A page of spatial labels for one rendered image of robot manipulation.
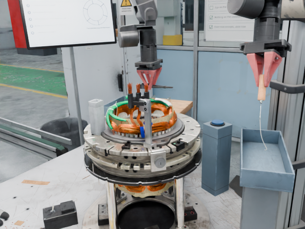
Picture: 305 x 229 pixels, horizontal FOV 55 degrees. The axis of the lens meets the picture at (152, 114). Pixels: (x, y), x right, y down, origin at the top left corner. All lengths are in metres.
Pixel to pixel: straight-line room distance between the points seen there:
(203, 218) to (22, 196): 0.65
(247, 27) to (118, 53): 1.27
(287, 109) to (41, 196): 0.89
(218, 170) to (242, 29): 2.09
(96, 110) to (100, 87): 2.58
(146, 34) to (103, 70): 2.27
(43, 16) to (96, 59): 1.59
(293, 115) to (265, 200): 0.32
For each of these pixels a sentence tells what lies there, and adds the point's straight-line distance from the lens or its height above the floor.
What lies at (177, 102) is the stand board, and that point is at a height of 1.07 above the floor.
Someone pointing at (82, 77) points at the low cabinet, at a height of 0.74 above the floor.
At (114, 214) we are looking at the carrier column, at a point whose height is 0.89.
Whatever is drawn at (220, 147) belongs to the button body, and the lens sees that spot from 1.00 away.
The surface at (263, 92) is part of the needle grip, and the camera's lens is 0.72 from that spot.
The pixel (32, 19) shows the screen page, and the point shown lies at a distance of 1.77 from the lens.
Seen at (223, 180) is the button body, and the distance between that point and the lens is 1.08.
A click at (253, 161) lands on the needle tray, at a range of 0.80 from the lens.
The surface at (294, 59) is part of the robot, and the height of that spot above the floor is 1.25.
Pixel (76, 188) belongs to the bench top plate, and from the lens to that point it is 1.17.
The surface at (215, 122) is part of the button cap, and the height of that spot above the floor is 1.04.
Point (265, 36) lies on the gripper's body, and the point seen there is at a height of 1.33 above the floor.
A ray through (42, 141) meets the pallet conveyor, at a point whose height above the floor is 0.76.
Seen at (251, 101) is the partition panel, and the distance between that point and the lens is 3.08.
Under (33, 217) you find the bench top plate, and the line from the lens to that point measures 1.07.
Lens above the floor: 1.38
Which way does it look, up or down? 18 degrees down
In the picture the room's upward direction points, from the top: 2 degrees counter-clockwise
